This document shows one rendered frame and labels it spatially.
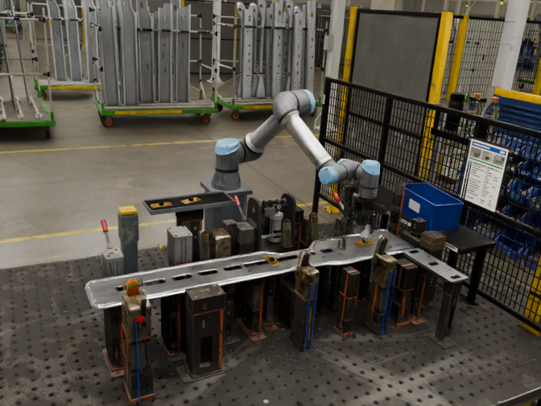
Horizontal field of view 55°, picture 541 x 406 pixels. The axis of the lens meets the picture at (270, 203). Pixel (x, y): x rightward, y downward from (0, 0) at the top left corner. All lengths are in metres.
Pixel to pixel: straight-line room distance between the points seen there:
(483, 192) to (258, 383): 1.33
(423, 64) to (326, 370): 2.86
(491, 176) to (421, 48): 2.01
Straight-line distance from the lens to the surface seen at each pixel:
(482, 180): 2.56
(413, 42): 4.43
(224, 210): 2.56
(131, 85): 8.86
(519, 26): 6.42
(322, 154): 2.17
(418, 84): 4.36
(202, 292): 1.82
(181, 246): 2.05
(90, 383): 2.00
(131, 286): 1.74
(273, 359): 2.07
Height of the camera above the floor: 1.95
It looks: 21 degrees down
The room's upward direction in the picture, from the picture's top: 4 degrees clockwise
